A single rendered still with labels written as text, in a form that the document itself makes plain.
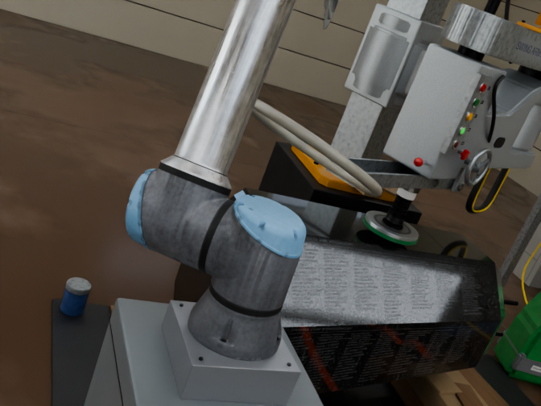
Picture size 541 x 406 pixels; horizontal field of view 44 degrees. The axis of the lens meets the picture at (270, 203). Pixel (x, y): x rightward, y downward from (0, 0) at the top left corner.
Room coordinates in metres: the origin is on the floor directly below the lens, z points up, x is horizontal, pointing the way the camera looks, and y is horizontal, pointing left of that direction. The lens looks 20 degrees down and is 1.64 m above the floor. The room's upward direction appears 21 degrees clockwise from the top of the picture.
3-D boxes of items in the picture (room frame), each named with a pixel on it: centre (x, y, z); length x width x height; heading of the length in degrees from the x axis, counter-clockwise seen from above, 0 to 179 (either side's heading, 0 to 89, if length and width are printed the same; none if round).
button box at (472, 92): (2.25, -0.50, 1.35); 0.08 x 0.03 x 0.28; 142
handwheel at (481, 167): (2.40, -0.63, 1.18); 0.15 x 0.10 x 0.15; 142
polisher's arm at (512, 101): (2.67, -0.71, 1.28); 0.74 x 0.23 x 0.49; 142
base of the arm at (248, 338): (1.16, -0.02, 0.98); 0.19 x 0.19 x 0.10
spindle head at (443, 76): (2.44, -0.51, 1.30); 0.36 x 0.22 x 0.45; 142
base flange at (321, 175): (3.22, -0.31, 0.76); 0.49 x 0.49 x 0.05; 25
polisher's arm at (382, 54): (3.12, -0.48, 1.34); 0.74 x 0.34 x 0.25; 60
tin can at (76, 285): (2.36, 0.62, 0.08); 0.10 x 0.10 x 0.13
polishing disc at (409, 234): (2.38, -0.46, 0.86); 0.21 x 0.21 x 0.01
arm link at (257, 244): (1.17, -0.01, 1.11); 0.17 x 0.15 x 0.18; 80
